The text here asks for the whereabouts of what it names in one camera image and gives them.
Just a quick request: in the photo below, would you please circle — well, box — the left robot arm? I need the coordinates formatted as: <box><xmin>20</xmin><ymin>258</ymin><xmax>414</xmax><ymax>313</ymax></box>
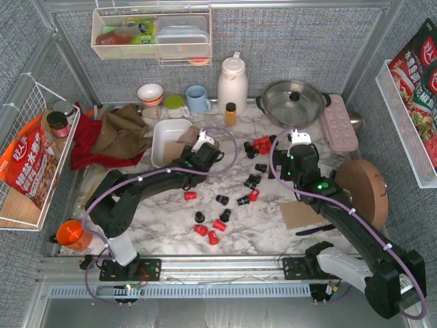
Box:
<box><xmin>85</xmin><ymin>143</ymin><xmax>224</xmax><ymax>267</ymax></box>

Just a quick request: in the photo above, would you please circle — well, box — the brown cardboard square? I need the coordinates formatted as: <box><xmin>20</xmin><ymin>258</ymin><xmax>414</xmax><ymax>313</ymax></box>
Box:
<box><xmin>163</xmin><ymin>142</ymin><xmax>185</xmax><ymax>166</ymax></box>

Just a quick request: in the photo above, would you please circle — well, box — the pink yellow sponge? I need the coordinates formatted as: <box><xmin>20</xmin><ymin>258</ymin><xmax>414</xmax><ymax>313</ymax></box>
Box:
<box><xmin>188</xmin><ymin>57</ymin><xmax>210</xmax><ymax>66</ymax></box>

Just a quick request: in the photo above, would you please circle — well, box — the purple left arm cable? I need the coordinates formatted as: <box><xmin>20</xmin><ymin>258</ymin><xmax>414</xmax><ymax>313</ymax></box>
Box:
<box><xmin>81</xmin><ymin>124</ymin><xmax>238</xmax><ymax>307</ymax></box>

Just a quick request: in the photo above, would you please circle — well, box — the blue mug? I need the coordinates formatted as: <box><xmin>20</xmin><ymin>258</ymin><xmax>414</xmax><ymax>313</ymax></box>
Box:
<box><xmin>186</xmin><ymin>85</ymin><xmax>212</xmax><ymax>113</ymax></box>

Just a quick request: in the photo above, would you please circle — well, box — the brown cardboard sheet right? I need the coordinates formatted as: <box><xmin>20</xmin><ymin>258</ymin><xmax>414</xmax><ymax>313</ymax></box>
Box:
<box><xmin>279</xmin><ymin>201</ymin><xmax>328</xmax><ymax>230</ymax></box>

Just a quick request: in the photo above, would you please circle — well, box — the white orange striped bowl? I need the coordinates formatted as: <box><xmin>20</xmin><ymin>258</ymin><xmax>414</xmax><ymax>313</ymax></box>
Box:
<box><xmin>137</xmin><ymin>83</ymin><xmax>163</xmax><ymax>106</ymax></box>

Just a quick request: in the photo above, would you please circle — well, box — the purple spatula handle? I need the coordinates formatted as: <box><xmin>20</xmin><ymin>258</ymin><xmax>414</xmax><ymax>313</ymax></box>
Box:
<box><xmin>296</xmin><ymin>224</ymin><xmax>335</xmax><ymax>236</ymax></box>

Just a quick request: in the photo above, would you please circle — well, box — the round wooden board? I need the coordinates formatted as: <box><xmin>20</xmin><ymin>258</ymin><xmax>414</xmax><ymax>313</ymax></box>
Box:
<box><xmin>335</xmin><ymin>159</ymin><xmax>389</xmax><ymax>230</ymax></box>

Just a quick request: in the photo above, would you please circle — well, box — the pink egg tray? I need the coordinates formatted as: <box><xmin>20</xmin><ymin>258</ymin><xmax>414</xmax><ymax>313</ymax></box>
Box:
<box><xmin>320</xmin><ymin>94</ymin><xmax>358</xmax><ymax>152</ymax></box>

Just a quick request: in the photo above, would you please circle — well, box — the red cloth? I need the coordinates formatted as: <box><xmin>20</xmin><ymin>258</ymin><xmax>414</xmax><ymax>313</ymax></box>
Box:
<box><xmin>70</xmin><ymin>114</ymin><xmax>144</xmax><ymax>170</ymax></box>

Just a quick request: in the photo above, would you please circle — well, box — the green lidded white cup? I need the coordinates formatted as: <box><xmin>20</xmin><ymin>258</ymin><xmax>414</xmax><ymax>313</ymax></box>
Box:
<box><xmin>164</xmin><ymin>94</ymin><xmax>190</xmax><ymax>118</ymax></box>

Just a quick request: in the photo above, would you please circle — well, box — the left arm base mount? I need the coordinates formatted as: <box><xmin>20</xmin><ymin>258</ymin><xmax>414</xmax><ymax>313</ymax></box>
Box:
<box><xmin>99</xmin><ymin>258</ymin><xmax>162</xmax><ymax>282</ymax></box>

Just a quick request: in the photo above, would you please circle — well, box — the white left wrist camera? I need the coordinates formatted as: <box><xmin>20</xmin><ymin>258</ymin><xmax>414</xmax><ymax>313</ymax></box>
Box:
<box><xmin>191</xmin><ymin>129</ymin><xmax>215</xmax><ymax>152</ymax></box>

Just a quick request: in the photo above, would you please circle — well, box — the white thermos jug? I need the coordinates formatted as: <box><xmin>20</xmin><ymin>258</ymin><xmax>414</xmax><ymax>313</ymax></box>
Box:
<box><xmin>217</xmin><ymin>51</ymin><xmax>249</xmax><ymax>116</ymax></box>

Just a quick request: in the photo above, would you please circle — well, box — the red coffee capsule cluster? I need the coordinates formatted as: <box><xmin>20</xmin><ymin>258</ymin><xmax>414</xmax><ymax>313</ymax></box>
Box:
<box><xmin>253</xmin><ymin>136</ymin><xmax>272</xmax><ymax>155</ymax></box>

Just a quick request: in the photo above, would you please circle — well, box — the orange spice bottle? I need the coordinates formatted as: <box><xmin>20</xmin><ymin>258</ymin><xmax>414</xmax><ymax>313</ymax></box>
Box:
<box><xmin>225</xmin><ymin>102</ymin><xmax>236</xmax><ymax>126</ymax></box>

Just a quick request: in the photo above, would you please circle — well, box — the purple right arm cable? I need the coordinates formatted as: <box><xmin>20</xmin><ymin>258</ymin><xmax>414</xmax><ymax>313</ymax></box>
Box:
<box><xmin>269</xmin><ymin>126</ymin><xmax>428</xmax><ymax>320</ymax></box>

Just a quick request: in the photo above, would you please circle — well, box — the white rectangular storage basket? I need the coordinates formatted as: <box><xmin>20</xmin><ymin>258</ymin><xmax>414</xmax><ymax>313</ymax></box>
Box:
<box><xmin>151</xmin><ymin>118</ymin><xmax>192</xmax><ymax>168</ymax></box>

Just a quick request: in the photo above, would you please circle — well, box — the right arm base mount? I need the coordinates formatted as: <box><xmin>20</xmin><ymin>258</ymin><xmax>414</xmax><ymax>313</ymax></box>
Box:
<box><xmin>282</xmin><ymin>241</ymin><xmax>333</xmax><ymax>280</ymax></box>

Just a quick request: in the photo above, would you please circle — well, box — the brown cloth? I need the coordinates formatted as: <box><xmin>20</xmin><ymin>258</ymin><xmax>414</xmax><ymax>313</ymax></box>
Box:
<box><xmin>91</xmin><ymin>104</ymin><xmax>152</xmax><ymax>159</ymax></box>

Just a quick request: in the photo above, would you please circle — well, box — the steel cup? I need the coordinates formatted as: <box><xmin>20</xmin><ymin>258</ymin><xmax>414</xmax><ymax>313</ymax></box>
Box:
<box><xmin>348</xmin><ymin>111</ymin><xmax>364</xmax><ymax>133</ymax></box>

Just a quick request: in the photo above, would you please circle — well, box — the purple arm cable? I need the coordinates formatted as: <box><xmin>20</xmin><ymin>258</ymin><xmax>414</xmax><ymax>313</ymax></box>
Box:
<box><xmin>269</xmin><ymin>126</ymin><xmax>428</xmax><ymax>320</ymax></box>
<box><xmin>81</xmin><ymin>124</ymin><xmax>238</xmax><ymax>307</ymax></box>

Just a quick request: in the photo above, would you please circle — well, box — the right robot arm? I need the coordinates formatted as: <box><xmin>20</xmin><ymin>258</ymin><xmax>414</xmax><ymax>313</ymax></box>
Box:
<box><xmin>269</xmin><ymin>143</ymin><xmax>427</xmax><ymax>320</ymax></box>

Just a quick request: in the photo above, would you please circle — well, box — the white mesh basket right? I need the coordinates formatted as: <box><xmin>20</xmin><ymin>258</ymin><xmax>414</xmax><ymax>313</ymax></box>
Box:
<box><xmin>375</xmin><ymin>59</ymin><xmax>436</xmax><ymax>189</ymax></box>

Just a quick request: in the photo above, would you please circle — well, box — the pink striped cloth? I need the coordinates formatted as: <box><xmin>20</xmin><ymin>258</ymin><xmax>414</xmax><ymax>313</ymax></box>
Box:
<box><xmin>177</xmin><ymin>126</ymin><xmax>200</xmax><ymax>146</ymax></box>

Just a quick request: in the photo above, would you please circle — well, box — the steel pot with glass lid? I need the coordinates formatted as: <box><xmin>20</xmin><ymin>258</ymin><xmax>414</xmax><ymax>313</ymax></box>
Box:
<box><xmin>255</xmin><ymin>80</ymin><xmax>332</xmax><ymax>129</ymax></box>

